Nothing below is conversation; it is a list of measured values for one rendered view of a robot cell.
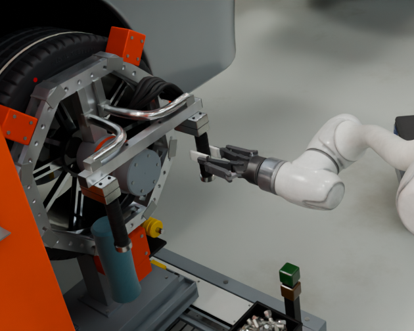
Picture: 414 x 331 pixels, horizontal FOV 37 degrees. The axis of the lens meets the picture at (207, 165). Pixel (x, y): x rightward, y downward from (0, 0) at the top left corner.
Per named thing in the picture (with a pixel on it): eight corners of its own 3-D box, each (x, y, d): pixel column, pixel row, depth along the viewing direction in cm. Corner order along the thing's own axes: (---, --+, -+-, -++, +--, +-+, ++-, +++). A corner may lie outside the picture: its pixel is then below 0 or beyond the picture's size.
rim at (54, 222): (94, 199, 218) (106, 54, 205) (141, 219, 204) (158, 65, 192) (-41, 226, 179) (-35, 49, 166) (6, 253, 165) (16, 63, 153)
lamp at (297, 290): (288, 286, 162) (288, 275, 160) (302, 292, 160) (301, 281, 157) (280, 296, 159) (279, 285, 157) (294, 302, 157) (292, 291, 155)
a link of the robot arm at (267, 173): (294, 184, 163) (275, 178, 166) (292, 154, 158) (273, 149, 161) (275, 202, 157) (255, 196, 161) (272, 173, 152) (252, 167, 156)
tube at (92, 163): (92, 121, 166) (83, 85, 160) (144, 137, 155) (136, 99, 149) (41, 153, 156) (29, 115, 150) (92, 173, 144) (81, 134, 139)
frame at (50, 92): (171, 183, 208) (140, 28, 179) (186, 188, 204) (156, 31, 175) (45, 282, 175) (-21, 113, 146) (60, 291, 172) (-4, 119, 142)
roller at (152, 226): (108, 207, 219) (104, 194, 216) (170, 234, 201) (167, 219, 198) (96, 216, 215) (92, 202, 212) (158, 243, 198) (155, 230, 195)
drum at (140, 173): (115, 162, 185) (104, 121, 178) (167, 181, 173) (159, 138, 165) (80, 186, 177) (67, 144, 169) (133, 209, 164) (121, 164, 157)
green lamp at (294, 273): (287, 272, 159) (286, 261, 157) (301, 278, 157) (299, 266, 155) (278, 282, 157) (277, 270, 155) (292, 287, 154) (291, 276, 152)
